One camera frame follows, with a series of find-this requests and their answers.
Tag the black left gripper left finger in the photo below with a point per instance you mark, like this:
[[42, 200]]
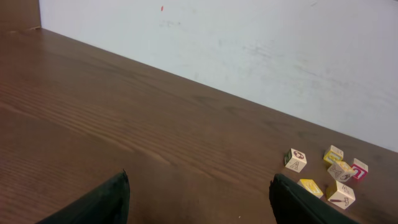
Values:
[[107, 203]]

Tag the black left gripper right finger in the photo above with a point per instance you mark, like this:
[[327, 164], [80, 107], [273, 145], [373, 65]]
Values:
[[292, 204]]

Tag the yellow white block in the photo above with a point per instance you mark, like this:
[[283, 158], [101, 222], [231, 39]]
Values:
[[341, 171]]

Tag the yellow bordered block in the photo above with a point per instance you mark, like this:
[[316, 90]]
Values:
[[333, 154]]

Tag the yellow top block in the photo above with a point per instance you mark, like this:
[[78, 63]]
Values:
[[311, 186]]

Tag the white block with letter A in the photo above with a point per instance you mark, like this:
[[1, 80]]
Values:
[[295, 160]]

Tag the white block with green edge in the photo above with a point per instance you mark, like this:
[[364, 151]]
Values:
[[340, 195]]

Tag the red bordered block rear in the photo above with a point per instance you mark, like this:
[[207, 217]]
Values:
[[360, 169]]

